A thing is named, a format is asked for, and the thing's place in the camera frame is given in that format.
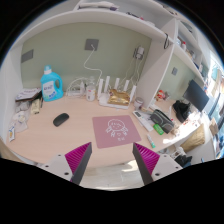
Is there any small grey cup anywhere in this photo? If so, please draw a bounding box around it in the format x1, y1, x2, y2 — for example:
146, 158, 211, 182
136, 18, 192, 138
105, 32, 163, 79
134, 97, 143, 109

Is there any green marker pen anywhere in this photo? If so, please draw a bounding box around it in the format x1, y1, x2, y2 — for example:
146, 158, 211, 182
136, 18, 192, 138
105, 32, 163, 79
147, 134, 156, 148

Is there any pink mouse pad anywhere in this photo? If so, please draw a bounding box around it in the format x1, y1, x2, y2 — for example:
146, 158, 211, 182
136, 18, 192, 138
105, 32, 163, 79
92, 115, 141, 149

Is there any crumpled white tissue pile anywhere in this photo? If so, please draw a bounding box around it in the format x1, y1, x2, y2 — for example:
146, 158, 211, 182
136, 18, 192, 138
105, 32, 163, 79
12, 102, 30, 133

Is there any white wall charger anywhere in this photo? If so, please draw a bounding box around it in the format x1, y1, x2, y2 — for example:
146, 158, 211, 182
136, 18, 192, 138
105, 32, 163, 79
134, 47, 144, 60

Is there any white wifi router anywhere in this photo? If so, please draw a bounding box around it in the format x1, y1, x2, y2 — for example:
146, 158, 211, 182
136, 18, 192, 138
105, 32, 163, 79
97, 76, 136, 109

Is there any green rectangular box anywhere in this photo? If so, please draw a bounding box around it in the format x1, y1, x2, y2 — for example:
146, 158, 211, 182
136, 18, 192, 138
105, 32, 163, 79
153, 124, 164, 135

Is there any black computer mouse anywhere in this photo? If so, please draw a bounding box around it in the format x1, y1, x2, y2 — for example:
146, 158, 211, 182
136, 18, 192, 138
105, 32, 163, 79
53, 113, 69, 127

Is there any white power strip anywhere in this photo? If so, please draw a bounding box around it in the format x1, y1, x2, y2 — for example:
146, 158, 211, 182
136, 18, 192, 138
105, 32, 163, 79
66, 90, 85, 97

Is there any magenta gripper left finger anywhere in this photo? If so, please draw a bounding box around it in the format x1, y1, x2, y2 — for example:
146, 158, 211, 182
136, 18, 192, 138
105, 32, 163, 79
65, 143, 92, 185

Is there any grey wall socket plate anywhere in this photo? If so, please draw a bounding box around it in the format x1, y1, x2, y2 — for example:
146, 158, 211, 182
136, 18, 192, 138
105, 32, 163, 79
84, 39, 99, 51

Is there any white remote control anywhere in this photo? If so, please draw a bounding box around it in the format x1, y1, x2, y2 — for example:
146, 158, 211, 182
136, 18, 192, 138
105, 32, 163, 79
133, 111, 153, 132

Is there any stack of books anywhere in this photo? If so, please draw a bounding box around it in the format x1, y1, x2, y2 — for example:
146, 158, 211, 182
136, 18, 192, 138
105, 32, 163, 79
15, 88, 41, 102

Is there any black computer monitor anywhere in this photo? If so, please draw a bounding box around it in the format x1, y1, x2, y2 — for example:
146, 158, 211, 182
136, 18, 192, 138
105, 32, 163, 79
183, 80, 209, 112

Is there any black pencil case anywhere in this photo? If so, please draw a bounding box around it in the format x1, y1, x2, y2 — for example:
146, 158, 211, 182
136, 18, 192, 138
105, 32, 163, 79
151, 109, 174, 133

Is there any white shelf unit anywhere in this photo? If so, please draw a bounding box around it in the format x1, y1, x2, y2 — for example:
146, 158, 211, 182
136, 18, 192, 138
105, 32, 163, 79
0, 0, 210, 110

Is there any black bag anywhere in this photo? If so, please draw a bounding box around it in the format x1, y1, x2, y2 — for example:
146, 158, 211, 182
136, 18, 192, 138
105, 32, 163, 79
172, 100, 190, 123

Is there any white plastic jar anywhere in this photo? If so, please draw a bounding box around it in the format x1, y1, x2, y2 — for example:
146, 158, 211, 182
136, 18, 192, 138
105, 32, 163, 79
86, 85, 96, 101

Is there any white charging cable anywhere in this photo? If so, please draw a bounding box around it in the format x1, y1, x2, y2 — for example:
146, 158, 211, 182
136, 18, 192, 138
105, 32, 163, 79
82, 46, 102, 88

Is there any gold foil bag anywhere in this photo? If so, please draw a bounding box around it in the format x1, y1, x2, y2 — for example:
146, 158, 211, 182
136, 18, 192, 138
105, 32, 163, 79
108, 89, 130, 106

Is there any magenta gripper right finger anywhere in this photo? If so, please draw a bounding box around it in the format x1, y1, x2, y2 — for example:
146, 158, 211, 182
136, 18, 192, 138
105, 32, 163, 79
132, 143, 160, 185

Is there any grey wall plate left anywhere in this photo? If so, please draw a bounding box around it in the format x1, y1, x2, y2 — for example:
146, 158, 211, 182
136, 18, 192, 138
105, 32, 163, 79
21, 50, 34, 63

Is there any blue detergent bottle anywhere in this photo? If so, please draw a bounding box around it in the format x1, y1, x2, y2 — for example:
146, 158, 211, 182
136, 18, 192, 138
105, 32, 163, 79
40, 65, 63, 102

